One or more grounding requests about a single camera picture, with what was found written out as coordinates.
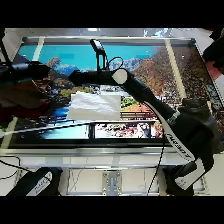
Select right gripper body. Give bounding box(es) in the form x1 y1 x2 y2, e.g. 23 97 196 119
67 69 116 87

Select white garment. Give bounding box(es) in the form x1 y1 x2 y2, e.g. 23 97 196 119
67 91 123 122

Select brown garment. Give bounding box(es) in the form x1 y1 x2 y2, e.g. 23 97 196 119
0 80 52 111

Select red garment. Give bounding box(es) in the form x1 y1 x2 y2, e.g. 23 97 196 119
0 102 53 122

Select black garment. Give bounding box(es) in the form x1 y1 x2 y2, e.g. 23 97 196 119
202 28 224 75

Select black cable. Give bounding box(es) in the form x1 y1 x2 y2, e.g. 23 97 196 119
105 55 125 72
146 128 167 197
0 157 22 182

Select silver frame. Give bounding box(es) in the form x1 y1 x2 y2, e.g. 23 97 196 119
0 146 224 197

